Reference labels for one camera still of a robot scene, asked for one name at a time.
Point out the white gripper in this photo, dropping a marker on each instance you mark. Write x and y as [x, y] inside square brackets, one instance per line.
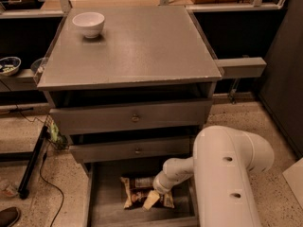
[161, 184]

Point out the brown chip bag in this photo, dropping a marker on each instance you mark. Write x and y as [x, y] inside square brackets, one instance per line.
[137, 190]

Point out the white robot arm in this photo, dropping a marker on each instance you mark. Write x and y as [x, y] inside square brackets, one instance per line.
[220, 163]

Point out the grey middle drawer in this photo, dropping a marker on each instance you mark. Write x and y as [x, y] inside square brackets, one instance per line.
[131, 149]

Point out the grey drawer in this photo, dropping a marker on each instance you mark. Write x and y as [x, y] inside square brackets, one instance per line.
[107, 196]
[131, 149]
[129, 117]

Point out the grey bottom drawer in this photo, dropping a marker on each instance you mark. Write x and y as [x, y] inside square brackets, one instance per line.
[107, 196]

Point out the grey top drawer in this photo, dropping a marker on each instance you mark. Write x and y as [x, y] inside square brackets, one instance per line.
[129, 117]

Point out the grey drawer cabinet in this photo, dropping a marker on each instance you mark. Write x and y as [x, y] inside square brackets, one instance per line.
[144, 54]

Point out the green packaged item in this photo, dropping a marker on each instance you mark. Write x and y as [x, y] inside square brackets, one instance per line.
[58, 140]

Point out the black metal stand leg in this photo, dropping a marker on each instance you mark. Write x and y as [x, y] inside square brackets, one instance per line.
[33, 156]

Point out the white floor panel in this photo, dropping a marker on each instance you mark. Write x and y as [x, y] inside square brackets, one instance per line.
[294, 178]

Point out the dark shoe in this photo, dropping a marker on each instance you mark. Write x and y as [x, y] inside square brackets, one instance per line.
[9, 216]

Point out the small clear bowl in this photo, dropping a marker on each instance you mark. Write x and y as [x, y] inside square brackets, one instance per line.
[39, 65]

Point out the white ceramic bowl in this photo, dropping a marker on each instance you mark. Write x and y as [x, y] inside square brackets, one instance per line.
[89, 24]

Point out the blue patterned bowl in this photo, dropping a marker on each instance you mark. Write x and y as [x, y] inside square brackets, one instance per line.
[9, 66]

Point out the grey side rail beam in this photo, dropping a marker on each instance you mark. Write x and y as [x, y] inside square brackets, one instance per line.
[240, 68]

